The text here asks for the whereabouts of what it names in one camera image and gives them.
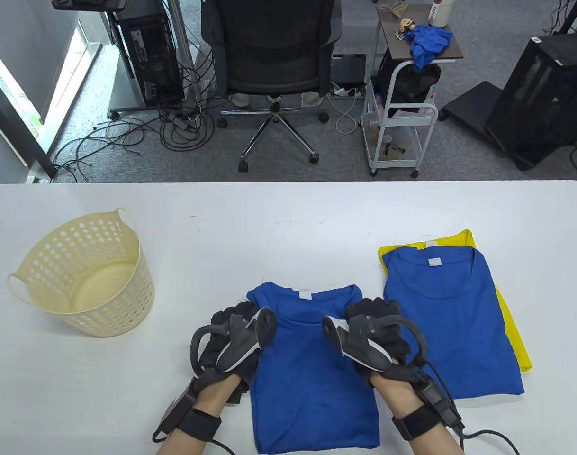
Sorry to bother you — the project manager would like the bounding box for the white rolling cart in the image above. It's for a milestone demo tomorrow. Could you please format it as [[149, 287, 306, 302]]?
[[362, 9, 440, 180]]

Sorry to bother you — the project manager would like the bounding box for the silver metal pole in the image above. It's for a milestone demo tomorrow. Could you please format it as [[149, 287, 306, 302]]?
[[164, 0, 197, 102]]

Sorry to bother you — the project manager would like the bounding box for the cream perforated laundry basket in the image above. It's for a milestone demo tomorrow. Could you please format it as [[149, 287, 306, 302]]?
[[7, 209, 155, 338]]

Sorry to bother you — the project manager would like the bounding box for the black flat box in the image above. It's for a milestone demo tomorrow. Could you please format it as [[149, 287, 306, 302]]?
[[330, 54, 368, 87]]

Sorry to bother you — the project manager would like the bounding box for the white bottle with red label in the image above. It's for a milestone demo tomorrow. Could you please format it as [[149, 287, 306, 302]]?
[[427, 0, 456, 27]]

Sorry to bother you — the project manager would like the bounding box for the small brown-headed figurine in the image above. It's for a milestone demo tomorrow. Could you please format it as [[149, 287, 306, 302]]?
[[395, 18, 418, 41]]

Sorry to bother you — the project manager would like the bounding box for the bundle of black floor cables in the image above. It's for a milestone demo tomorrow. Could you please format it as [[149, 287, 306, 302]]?
[[49, 66, 218, 183]]

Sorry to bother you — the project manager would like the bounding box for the black computer tower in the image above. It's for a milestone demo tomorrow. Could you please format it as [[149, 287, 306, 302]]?
[[109, 0, 185, 107]]

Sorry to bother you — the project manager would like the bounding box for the black stand shelf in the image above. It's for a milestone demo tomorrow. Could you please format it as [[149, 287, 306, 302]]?
[[51, 0, 127, 11]]

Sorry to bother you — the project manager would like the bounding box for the white power strip with cable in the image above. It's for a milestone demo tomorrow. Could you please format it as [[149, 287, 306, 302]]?
[[330, 82, 361, 134]]

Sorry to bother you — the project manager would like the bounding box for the yellow t-shirt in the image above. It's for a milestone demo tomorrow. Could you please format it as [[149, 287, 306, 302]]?
[[378, 230, 533, 373]]

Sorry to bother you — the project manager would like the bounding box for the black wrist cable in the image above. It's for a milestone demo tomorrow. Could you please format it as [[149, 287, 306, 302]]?
[[152, 429, 237, 455], [424, 360, 521, 455]]

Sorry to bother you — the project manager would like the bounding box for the person's left hand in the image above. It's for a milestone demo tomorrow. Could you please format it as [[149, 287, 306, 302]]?
[[196, 301, 265, 406]]

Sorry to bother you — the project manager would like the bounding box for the black backpack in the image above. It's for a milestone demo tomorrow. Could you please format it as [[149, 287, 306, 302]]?
[[378, 50, 442, 114]]

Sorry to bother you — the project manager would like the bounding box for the black office chair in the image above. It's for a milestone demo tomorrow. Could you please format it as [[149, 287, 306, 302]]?
[[201, 0, 343, 173]]

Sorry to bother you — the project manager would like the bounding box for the crumpled blue cloth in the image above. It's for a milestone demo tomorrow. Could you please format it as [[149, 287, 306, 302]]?
[[409, 25, 455, 73]]

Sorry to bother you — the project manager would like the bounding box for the blue smooth t-shirt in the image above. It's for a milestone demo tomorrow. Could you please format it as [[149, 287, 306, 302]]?
[[247, 282, 380, 455]]

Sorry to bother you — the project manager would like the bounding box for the black flat stand base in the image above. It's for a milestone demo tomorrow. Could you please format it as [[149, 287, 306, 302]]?
[[438, 81, 502, 140]]

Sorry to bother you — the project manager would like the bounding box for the glass window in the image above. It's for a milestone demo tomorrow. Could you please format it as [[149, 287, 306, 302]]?
[[0, 21, 102, 183]]

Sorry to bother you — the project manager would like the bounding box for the blue mesh t-shirt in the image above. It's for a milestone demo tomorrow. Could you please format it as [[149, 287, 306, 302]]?
[[382, 246, 525, 400]]

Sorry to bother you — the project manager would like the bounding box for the person's right forearm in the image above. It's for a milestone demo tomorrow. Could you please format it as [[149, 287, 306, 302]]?
[[370, 374, 464, 455]]

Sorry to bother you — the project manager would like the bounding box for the black stand leg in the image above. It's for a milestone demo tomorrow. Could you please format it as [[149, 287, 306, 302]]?
[[544, 0, 577, 36]]

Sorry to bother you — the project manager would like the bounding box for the person's left forearm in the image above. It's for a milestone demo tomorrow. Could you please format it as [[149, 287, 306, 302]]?
[[156, 372, 244, 455]]

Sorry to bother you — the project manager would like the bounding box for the large black computer case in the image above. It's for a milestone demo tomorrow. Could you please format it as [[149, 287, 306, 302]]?
[[485, 32, 577, 171]]

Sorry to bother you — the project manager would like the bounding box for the grey rolling stand base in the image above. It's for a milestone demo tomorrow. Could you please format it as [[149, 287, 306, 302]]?
[[108, 62, 194, 120]]

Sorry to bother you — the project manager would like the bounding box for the brown cart top board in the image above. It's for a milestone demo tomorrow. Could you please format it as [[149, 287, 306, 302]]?
[[377, 5, 464, 63]]

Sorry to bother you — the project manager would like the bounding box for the black wrist camera strap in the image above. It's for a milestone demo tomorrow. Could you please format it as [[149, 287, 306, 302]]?
[[152, 377, 223, 444], [392, 372, 464, 442]]

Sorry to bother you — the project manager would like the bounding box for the person's right hand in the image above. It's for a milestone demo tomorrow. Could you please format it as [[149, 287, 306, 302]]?
[[344, 298, 424, 390]]

